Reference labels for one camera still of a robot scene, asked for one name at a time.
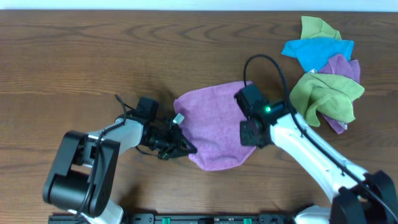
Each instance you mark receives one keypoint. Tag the green cloth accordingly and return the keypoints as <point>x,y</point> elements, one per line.
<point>329,94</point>
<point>313,27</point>

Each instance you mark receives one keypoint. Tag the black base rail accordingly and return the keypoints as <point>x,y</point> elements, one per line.
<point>264,218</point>

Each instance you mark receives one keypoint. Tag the purple microfiber cloth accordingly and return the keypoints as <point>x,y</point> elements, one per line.
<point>211,124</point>

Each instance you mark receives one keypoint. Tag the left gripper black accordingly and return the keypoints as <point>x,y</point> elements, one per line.
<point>174,149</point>

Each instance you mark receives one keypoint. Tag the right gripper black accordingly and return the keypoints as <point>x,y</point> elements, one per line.
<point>245,139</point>

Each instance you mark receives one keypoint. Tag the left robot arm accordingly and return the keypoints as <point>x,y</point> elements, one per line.
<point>81,177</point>

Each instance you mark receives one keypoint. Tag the blue microfiber cloth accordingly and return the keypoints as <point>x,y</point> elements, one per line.
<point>313,54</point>

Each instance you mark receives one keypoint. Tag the purple cloth in pile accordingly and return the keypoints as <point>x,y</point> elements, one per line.
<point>339,65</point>

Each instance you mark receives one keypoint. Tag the green cloth at back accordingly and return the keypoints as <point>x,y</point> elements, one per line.
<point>313,27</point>

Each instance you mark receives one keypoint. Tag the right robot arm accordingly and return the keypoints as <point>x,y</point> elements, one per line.
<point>356,196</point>

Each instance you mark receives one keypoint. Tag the green cloth in front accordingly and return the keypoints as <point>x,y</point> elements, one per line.
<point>329,94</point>

